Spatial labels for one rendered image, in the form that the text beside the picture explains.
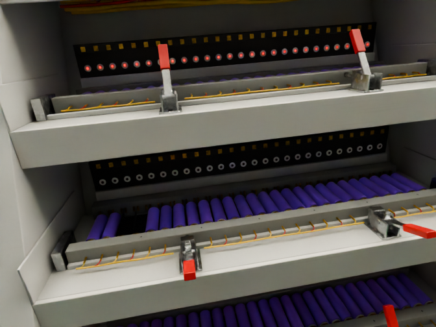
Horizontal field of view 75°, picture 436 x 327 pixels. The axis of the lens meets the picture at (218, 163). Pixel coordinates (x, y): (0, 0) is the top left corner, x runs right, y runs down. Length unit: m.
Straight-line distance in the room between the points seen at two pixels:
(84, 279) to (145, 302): 0.08
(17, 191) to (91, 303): 0.15
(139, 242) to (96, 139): 0.14
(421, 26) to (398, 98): 0.20
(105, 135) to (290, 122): 0.23
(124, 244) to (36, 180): 0.14
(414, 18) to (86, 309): 0.66
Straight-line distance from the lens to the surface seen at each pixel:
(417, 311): 0.60
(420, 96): 0.47
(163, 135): 0.35
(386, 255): 0.45
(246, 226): 0.40
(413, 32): 0.63
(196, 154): 0.49
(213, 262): 0.38
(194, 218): 0.43
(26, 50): 0.48
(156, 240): 0.40
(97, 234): 0.45
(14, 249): 0.40
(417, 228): 0.40
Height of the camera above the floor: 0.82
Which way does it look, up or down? 1 degrees down
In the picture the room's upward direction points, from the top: 7 degrees counter-clockwise
